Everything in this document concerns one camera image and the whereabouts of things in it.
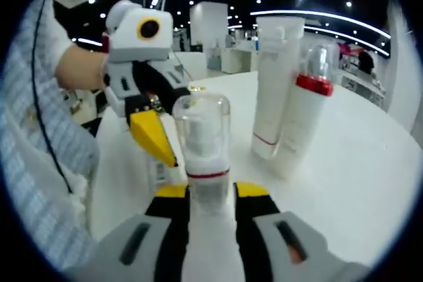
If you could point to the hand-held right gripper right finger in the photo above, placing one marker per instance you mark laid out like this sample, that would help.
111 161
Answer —
254 229

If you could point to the pink screen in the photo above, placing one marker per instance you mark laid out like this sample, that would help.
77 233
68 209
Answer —
346 49

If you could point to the long white counter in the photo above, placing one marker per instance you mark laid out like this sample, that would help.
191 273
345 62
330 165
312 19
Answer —
231 60

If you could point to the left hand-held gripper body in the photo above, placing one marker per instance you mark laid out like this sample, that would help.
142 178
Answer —
132 44

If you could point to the person's striped shirt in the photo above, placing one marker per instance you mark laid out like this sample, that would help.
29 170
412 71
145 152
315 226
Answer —
29 163

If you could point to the red collared white skincare bottle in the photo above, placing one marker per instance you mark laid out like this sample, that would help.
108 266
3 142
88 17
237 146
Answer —
304 120

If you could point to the large white skincare tube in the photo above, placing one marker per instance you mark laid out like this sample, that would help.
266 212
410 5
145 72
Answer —
274 97

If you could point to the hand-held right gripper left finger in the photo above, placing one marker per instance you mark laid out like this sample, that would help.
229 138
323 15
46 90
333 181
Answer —
168 229

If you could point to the person's left hand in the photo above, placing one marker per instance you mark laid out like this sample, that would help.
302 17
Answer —
79 67

